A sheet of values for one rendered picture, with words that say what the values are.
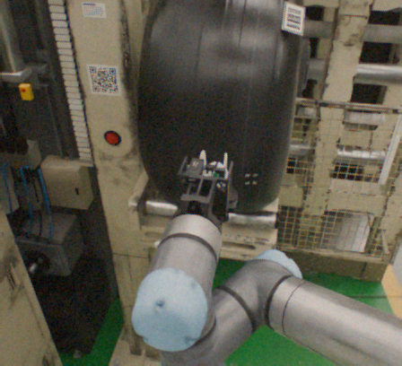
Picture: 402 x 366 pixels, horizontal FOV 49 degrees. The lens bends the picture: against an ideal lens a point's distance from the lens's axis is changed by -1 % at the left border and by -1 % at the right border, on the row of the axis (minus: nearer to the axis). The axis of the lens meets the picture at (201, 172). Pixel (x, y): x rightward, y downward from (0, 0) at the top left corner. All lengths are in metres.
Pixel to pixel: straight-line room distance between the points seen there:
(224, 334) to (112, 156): 0.71
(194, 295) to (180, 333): 0.04
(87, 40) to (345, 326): 0.78
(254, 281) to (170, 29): 0.47
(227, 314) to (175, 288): 0.13
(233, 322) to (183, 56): 0.47
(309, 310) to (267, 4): 0.54
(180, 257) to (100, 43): 0.64
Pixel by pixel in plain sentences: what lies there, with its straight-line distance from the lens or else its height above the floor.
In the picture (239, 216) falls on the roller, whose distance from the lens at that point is 1.10.
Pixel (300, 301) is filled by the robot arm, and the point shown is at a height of 1.23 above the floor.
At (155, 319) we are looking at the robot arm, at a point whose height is 1.29.
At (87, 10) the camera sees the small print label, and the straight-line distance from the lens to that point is 1.00.
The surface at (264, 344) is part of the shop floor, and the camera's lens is 1.96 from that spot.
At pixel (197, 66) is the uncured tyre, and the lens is 0.80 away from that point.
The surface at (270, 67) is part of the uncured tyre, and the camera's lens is 0.79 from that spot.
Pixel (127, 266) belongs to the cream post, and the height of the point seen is 0.57.
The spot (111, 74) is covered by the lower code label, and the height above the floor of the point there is 1.23.
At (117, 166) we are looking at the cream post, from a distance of 1.18.
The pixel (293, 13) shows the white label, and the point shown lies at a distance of 0.85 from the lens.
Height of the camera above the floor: 1.67
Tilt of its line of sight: 38 degrees down
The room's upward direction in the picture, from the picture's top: straight up
